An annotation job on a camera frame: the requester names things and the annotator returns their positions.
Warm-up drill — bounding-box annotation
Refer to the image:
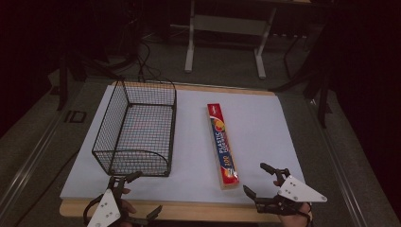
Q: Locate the black gripper strap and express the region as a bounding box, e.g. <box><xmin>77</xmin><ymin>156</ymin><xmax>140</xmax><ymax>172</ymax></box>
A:
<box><xmin>82</xmin><ymin>196</ymin><xmax>102</xmax><ymax>227</ymax></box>

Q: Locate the grey metal desk frame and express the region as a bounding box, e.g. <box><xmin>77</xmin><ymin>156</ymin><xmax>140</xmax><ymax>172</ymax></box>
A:
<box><xmin>183</xmin><ymin>0</ymin><xmax>279</xmax><ymax>80</ymax></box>

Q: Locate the black wire mesh basket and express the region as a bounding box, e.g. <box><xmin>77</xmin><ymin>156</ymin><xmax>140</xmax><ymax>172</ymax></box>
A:
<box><xmin>91</xmin><ymin>79</ymin><xmax>178</xmax><ymax>178</ymax></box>

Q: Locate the person's right hand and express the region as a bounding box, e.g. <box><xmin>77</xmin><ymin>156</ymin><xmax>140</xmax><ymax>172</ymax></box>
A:
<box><xmin>277</xmin><ymin>201</ymin><xmax>315</xmax><ymax>227</ymax></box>

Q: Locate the metal floor rail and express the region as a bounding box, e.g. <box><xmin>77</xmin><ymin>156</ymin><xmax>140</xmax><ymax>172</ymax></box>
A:
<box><xmin>0</xmin><ymin>103</ymin><xmax>68</xmax><ymax>211</ymax></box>
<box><xmin>306</xmin><ymin>98</ymin><xmax>371</xmax><ymax>227</ymax></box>

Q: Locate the long red plastic wrap box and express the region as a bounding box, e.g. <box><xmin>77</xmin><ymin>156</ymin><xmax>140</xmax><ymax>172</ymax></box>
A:
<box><xmin>206</xmin><ymin>102</ymin><xmax>241</xmax><ymax>191</ymax></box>

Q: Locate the black floor bracket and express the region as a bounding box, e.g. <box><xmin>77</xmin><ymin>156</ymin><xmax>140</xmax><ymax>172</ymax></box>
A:
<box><xmin>63</xmin><ymin>110</ymin><xmax>87</xmax><ymax>124</ymax></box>

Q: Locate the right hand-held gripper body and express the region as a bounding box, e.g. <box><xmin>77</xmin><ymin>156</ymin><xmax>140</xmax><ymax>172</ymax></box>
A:
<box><xmin>254</xmin><ymin>167</ymin><xmax>328</xmax><ymax>218</ymax></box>

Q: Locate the black floor cable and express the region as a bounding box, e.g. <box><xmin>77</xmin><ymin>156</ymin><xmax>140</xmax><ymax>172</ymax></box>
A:
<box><xmin>135</xmin><ymin>40</ymin><xmax>178</xmax><ymax>87</ymax></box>

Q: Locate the black metal stand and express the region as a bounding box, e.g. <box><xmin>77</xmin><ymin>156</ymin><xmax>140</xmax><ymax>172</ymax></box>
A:
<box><xmin>270</xmin><ymin>31</ymin><xmax>333</xmax><ymax>130</ymax></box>
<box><xmin>56</xmin><ymin>49</ymin><xmax>125</xmax><ymax>112</ymax></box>

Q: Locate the white table sheet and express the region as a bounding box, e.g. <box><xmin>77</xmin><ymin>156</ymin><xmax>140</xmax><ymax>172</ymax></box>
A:
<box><xmin>60</xmin><ymin>84</ymin><xmax>306</xmax><ymax>205</ymax></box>

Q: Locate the person's left hand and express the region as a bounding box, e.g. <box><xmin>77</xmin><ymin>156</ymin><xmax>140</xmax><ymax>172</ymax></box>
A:
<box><xmin>118</xmin><ymin>187</ymin><xmax>138</xmax><ymax>219</ymax></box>

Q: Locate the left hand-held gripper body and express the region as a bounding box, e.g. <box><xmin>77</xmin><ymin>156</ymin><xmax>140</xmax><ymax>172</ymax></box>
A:
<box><xmin>86</xmin><ymin>176</ymin><xmax>149</xmax><ymax>227</ymax></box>

